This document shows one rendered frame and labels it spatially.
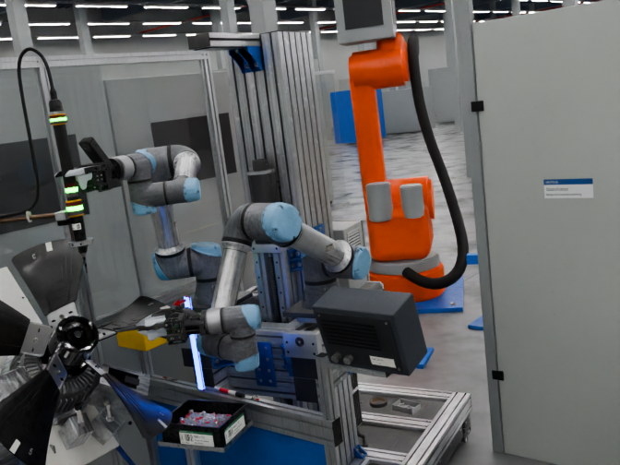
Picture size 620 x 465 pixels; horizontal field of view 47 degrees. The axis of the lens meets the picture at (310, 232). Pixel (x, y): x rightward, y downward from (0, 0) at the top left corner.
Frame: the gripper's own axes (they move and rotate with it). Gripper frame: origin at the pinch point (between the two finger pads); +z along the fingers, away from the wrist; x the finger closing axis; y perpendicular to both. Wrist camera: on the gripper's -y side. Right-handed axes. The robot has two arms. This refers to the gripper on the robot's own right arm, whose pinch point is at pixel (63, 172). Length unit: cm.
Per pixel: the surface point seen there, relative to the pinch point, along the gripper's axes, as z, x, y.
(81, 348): 10.7, -6.2, 46.8
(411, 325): -24, -88, 48
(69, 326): 9.2, -1.5, 41.2
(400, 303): -21, -87, 42
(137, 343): -37, 20, 65
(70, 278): -2.9, 8.2, 31.2
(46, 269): -1.6, 16.1, 28.3
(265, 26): -617, 294, -98
